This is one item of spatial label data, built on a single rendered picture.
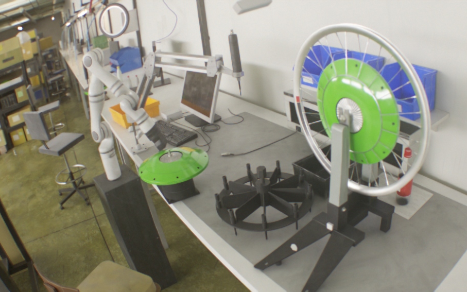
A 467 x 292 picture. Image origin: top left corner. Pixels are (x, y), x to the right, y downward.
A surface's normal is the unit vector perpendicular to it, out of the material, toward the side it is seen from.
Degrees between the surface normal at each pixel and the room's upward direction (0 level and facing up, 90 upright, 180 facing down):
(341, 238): 18
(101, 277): 0
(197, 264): 0
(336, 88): 81
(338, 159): 87
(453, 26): 90
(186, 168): 23
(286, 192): 94
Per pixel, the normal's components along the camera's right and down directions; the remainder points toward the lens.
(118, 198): 0.64, 0.25
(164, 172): -0.14, -0.69
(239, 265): -0.13, -0.90
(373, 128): -0.67, 0.41
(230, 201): 0.14, 0.45
